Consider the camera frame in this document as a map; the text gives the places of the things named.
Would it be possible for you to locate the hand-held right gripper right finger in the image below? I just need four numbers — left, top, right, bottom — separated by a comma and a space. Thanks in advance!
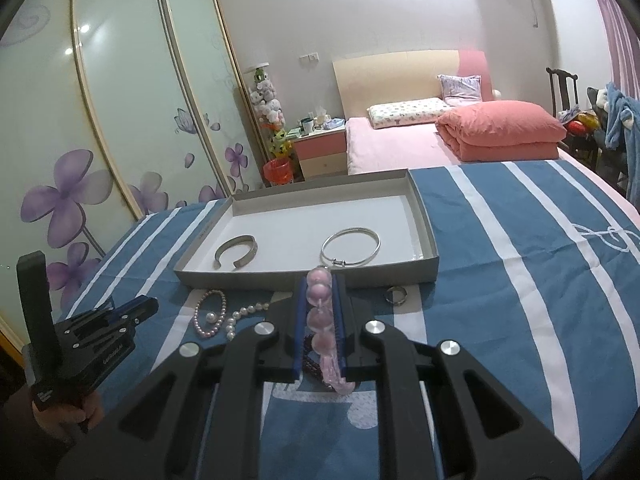
335, 273, 584, 480

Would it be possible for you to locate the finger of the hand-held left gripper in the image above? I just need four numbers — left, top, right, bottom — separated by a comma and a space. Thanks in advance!
116, 311, 157, 335
107, 296, 160, 317

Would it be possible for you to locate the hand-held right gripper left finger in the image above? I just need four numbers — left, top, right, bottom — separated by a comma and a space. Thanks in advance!
55, 273, 307, 480

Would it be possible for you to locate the dark bead bracelet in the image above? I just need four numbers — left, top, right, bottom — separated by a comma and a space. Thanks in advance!
299, 330, 341, 393

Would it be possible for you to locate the pink bead bracelet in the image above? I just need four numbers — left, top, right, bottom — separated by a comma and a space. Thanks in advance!
305, 267, 358, 396

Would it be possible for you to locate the white pearl bracelet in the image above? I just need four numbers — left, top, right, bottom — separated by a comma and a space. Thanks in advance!
224, 301, 273, 343

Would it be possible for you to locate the pink pearl bracelet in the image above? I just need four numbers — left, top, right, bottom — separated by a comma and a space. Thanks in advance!
192, 289, 228, 338

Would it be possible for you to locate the grey cardboard box tray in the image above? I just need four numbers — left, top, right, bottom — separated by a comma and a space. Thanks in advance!
173, 169, 440, 291

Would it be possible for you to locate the person's left hand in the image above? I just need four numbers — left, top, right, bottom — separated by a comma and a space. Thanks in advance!
32, 392, 106, 433

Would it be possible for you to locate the thin silver bangle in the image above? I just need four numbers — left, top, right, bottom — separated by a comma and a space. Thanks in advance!
320, 228, 382, 267

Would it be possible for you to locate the silver cuff bangle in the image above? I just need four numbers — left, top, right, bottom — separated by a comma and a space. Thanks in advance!
213, 235, 258, 271

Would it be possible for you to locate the blue white striped blanket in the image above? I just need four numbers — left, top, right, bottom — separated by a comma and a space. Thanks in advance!
52, 160, 640, 480

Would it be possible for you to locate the red waste bin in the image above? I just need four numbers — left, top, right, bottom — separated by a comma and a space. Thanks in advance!
263, 157, 293, 187

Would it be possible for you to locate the pink and beige nightstand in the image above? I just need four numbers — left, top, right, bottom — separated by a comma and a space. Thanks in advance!
292, 127, 348, 179

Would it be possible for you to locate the bed with pink headboard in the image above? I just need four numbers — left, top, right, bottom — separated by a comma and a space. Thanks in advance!
332, 50, 576, 176

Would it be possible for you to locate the wardrobe with purple flowers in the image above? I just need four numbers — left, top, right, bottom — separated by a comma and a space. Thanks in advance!
0, 0, 271, 356

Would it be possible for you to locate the spotted white pillow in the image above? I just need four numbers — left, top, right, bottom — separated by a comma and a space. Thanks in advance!
367, 97, 451, 130

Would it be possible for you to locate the plush toy tower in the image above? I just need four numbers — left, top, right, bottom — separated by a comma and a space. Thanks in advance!
248, 62, 293, 161

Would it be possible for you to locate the folded pink quilt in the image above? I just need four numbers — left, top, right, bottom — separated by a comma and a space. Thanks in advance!
435, 101, 568, 163

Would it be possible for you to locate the lilac floral pillow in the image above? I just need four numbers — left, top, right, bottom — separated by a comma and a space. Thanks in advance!
437, 74, 482, 107

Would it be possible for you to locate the colourful toys pile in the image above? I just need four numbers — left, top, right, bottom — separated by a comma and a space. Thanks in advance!
557, 107, 606, 138

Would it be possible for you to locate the dark wooden chair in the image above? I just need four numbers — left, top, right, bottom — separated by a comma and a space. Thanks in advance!
546, 67, 598, 171

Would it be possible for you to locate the blue garment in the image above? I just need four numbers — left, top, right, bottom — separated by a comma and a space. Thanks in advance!
602, 80, 640, 196

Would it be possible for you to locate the pink curtain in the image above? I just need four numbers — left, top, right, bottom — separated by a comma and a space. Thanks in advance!
582, 0, 640, 96

